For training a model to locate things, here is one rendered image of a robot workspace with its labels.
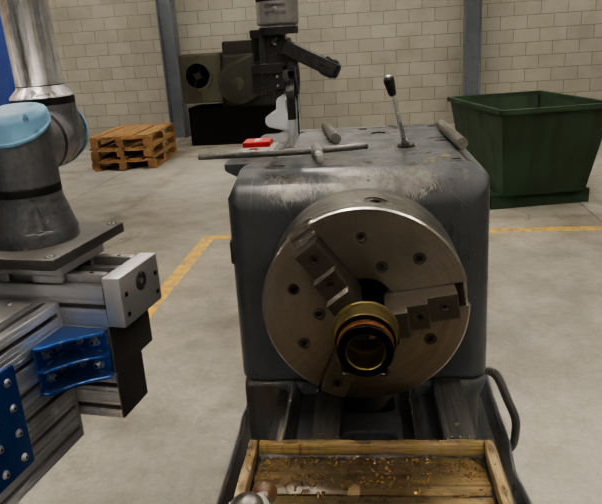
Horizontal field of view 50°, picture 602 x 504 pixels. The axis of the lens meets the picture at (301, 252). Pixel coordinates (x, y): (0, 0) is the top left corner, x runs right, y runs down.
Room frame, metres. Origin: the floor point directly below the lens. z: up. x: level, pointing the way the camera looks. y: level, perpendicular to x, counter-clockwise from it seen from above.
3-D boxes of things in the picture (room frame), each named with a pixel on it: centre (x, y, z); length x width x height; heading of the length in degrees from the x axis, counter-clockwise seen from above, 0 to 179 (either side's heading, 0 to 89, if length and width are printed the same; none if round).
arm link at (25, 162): (1.12, 0.47, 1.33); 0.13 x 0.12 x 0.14; 178
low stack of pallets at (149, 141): (8.82, 2.16, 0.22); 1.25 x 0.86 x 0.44; 175
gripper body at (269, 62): (1.22, 0.02, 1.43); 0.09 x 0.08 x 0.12; 84
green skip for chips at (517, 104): (5.67, -2.02, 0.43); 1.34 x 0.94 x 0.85; 4
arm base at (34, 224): (1.11, 0.47, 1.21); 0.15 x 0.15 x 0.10
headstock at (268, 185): (1.34, -0.12, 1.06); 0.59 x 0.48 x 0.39; 174
